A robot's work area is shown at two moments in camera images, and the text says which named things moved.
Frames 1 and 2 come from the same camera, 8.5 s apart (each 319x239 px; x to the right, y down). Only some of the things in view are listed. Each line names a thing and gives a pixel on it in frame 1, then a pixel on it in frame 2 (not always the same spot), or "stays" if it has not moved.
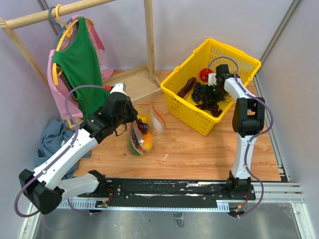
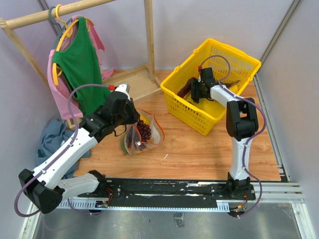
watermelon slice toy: x=137 y=151 to x=125 y=146
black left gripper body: x=128 y=116 stays
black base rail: x=166 y=194 stays
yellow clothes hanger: x=68 y=32 stays
